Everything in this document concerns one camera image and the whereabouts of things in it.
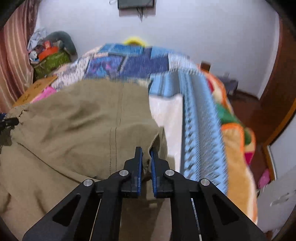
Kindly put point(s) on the white crumpled cloth pile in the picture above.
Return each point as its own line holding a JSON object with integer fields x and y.
{"x": 36, "y": 37}

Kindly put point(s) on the patchwork patterned bed quilt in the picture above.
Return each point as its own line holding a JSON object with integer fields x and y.
{"x": 179, "y": 98}

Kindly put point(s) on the small black wall monitor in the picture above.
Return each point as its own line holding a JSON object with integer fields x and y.
{"x": 132, "y": 4}

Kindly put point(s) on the grey backpack on floor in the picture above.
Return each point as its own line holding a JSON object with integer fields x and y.
{"x": 230, "y": 84}

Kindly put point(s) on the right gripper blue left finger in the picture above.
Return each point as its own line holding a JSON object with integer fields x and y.
{"x": 92, "y": 211}

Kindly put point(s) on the striped pink window curtain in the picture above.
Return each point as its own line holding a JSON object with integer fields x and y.
{"x": 16, "y": 71}

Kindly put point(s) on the orange fleece blanket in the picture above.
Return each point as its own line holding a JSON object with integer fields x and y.
{"x": 240, "y": 145}

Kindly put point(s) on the wooden lap desk board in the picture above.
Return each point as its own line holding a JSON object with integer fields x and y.
{"x": 34, "y": 90}

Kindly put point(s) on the orange box in basket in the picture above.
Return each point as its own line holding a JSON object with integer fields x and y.
{"x": 48, "y": 52}

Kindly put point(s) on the olive khaki pants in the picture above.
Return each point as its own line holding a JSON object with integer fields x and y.
{"x": 86, "y": 130}

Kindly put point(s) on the yellow curved foam pillow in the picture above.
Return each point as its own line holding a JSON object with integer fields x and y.
{"x": 135, "y": 41}

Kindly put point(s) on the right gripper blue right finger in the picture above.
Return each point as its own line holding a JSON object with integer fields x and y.
{"x": 199, "y": 210}

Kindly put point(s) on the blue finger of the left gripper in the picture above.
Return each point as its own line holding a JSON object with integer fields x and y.
{"x": 7, "y": 122}

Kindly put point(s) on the pink folded garment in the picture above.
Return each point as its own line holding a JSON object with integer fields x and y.
{"x": 48, "y": 91}

